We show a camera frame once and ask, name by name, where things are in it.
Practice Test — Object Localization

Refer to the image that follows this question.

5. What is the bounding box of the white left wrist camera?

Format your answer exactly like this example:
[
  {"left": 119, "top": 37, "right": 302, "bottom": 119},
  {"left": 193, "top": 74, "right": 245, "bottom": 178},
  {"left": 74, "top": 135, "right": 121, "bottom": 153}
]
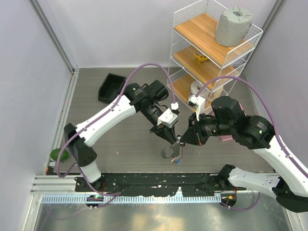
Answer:
[{"left": 157, "top": 108, "right": 178, "bottom": 128}]

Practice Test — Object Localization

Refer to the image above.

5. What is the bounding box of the black plastic storage bin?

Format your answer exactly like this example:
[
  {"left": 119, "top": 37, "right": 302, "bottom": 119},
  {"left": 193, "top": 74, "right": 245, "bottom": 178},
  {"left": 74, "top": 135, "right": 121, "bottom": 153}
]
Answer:
[{"left": 98, "top": 73, "right": 127, "bottom": 104}]

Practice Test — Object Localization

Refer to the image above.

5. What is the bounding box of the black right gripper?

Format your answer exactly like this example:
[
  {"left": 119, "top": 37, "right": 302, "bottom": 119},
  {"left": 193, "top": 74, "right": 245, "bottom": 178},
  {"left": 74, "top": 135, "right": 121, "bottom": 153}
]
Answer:
[{"left": 180, "top": 110, "right": 234, "bottom": 145}]

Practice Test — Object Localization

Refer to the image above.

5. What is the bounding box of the white slotted cable duct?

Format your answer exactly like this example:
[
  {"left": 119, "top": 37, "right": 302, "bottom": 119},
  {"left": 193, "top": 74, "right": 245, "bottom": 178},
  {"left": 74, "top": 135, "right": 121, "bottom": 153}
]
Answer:
[{"left": 41, "top": 193, "right": 221, "bottom": 204}]

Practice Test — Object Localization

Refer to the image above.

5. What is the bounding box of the white wire wooden shelf rack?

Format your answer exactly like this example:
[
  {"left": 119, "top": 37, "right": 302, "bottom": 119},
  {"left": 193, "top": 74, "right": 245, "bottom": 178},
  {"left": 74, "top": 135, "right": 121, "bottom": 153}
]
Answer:
[{"left": 167, "top": 0, "right": 263, "bottom": 104}]

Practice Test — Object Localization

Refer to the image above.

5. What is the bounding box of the black key tag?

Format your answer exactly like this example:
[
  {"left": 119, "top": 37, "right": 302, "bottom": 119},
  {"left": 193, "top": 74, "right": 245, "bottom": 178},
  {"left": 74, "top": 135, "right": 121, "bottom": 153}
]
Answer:
[{"left": 177, "top": 135, "right": 185, "bottom": 147}]

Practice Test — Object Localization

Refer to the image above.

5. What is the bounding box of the grey wrapped paper roll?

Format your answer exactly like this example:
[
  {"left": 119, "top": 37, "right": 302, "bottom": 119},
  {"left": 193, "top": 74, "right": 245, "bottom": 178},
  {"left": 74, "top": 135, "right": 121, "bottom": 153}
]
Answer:
[{"left": 215, "top": 6, "right": 253, "bottom": 47}]

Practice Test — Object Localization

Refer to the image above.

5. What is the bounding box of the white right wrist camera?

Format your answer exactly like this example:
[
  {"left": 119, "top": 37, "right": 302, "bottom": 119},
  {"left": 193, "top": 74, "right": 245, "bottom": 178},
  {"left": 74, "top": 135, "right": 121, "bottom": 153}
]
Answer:
[{"left": 187, "top": 95, "right": 205, "bottom": 121}]

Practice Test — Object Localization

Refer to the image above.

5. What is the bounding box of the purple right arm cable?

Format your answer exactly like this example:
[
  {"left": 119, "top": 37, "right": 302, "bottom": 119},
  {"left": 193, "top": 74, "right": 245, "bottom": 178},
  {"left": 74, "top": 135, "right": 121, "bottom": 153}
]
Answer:
[{"left": 196, "top": 76, "right": 308, "bottom": 171}]

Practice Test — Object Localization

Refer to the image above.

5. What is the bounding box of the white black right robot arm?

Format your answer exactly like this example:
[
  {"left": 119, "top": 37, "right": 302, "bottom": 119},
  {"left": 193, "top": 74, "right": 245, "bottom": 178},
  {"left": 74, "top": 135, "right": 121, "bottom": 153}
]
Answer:
[{"left": 180, "top": 96, "right": 308, "bottom": 213}]

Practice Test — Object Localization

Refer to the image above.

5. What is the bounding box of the beige cup on shelf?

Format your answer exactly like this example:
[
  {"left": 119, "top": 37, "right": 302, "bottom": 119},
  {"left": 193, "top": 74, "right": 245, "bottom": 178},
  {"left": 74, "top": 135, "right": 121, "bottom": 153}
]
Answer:
[{"left": 209, "top": 86, "right": 223, "bottom": 102}]

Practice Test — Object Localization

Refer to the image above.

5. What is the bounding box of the green round fruit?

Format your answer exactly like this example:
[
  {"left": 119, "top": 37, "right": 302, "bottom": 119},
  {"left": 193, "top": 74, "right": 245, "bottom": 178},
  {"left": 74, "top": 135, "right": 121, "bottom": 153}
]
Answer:
[{"left": 50, "top": 148, "right": 70, "bottom": 162}]

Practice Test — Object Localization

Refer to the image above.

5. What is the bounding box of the white labelled paper roll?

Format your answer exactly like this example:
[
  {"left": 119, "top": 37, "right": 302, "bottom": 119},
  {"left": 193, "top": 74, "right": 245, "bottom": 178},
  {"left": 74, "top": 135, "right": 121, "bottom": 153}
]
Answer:
[{"left": 187, "top": 80, "right": 209, "bottom": 101}]

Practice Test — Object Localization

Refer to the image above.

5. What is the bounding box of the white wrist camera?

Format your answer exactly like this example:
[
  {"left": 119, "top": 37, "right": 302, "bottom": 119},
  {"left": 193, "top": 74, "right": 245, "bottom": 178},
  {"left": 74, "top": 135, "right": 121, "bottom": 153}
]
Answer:
[
  {"left": 157, "top": 108, "right": 178, "bottom": 128},
  {"left": 187, "top": 95, "right": 205, "bottom": 121}
]

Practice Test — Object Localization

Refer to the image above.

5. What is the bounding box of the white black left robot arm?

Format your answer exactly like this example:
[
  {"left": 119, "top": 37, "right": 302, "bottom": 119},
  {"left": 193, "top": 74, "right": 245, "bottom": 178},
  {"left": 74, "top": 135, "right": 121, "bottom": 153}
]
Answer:
[{"left": 64, "top": 80, "right": 178, "bottom": 192}]

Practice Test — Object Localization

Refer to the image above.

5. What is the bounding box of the yellow toy on shelf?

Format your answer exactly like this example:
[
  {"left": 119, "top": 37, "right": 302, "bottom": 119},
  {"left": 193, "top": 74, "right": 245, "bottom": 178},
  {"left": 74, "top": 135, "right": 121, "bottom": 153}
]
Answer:
[{"left": 194, "top": 53, "right": 208, "bottom": 63}]

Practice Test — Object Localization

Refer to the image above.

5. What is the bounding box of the pink plastic tray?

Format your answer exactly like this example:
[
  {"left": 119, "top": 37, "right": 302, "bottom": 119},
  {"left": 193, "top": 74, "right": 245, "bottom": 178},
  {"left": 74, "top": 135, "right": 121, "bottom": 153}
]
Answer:
[{"left": 220, "top": 103, "right": 244, "bottom": 141}]

